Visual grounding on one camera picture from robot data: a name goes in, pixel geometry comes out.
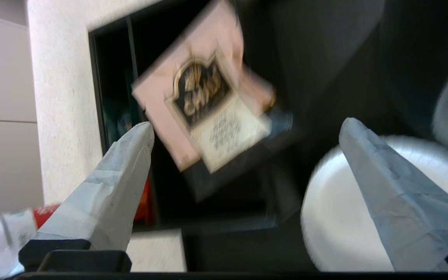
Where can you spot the pink tea sachet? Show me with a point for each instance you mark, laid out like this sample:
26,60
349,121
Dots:
208,97

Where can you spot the red sachet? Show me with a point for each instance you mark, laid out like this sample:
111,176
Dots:
146,202

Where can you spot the black rectangular serving tray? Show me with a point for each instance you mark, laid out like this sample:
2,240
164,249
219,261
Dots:
247,249

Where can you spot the black compartment organizer box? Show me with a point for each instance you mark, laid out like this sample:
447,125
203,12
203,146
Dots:
224,194

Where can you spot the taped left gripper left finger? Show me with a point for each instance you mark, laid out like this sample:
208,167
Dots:
99,194

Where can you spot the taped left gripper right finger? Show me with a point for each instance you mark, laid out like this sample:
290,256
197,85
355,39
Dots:
410,210

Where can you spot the black electric kettle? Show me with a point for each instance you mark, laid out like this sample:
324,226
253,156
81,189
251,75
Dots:
364,58

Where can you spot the red-cap bottle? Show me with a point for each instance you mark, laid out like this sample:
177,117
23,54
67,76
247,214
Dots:
2,241

